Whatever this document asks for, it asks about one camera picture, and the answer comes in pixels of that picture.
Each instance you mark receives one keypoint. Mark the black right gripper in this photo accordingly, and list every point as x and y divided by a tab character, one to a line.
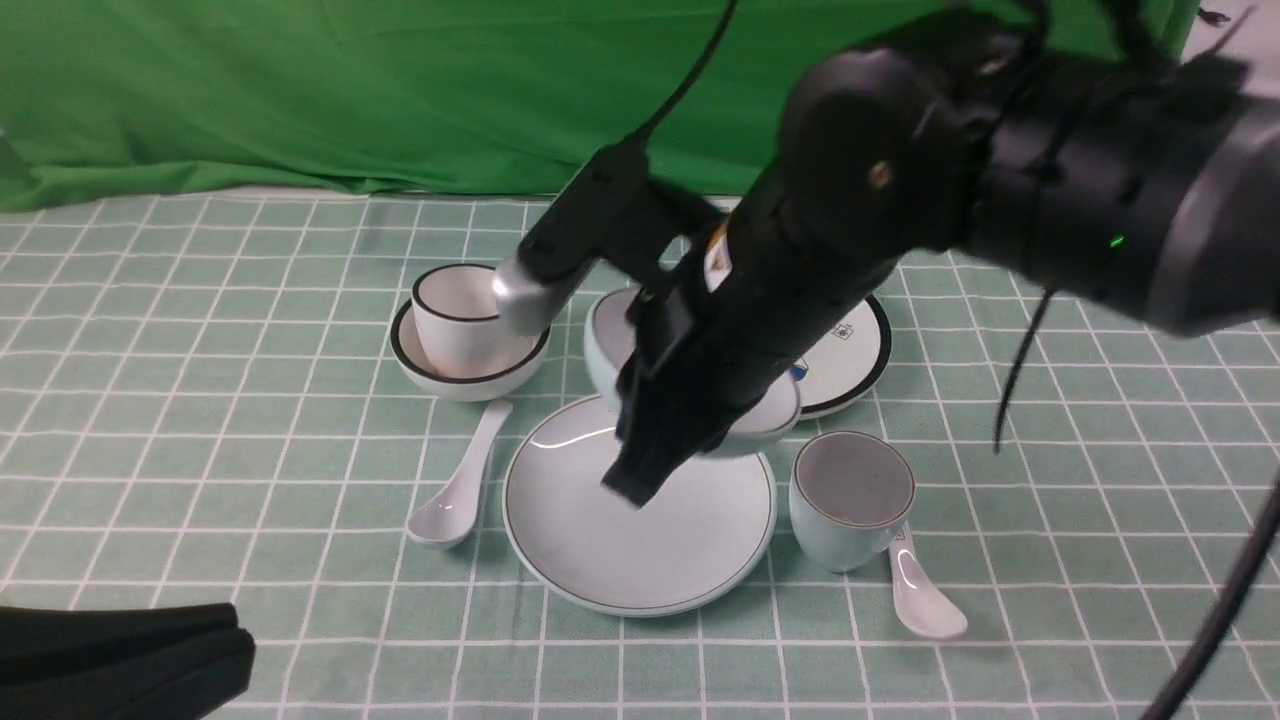
789	261

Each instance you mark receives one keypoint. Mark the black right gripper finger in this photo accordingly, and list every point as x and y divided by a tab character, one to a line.
166	679

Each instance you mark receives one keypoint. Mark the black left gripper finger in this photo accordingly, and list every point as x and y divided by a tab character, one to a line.
44	632

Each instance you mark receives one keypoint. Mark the pale brown-rimmed bowl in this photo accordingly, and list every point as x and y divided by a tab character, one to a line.
608	344

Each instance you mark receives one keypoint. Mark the pale brown-rimmed cup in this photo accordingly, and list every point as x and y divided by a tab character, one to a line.
848	497

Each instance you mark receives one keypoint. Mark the plain white ceramic spoon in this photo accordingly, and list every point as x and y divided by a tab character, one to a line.
451	514

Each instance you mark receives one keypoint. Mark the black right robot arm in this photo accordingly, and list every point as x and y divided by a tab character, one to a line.
1056	143

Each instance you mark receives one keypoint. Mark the illustrated black-rimmed plate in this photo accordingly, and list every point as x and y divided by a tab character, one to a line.
846	362

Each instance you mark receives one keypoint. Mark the large pale brown-rimmed plate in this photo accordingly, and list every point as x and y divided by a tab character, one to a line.
704	532

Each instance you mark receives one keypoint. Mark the white black-rimmed bowl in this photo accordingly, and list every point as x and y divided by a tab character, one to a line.
407	351

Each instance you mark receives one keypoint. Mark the white black-rimmed cup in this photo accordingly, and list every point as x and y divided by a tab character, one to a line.
456	316

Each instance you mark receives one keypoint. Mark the green backdrop cloth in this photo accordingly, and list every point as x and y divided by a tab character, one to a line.
120	98

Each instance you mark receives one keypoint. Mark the white spoon with characters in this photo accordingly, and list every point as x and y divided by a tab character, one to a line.
919	604

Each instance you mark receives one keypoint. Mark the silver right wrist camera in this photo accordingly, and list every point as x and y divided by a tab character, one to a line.
613	210

